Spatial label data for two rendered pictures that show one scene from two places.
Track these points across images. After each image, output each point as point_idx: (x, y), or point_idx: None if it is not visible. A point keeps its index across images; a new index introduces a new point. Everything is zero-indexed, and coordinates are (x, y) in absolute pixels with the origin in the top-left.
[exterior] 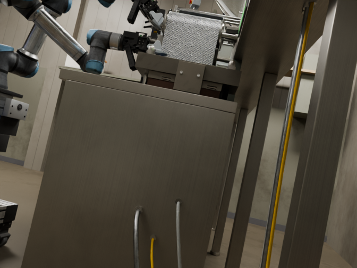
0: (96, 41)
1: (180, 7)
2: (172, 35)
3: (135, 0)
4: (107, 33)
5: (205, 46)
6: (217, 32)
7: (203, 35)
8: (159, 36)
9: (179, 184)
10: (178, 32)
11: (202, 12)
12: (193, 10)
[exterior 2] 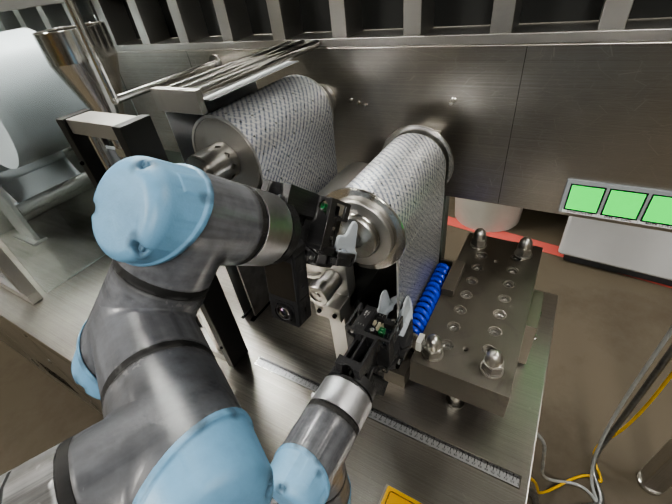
0: (341, 479)
1: (207, 88)
2: (408, 256)
3: (296, 256)
4: (346, 432)
5: (436, 219)
6: (444, 177)
7: (434, 203)
8: (347, 268)
9: None
10: (412, 240)
11: (257, 71)
12: (240, 79)
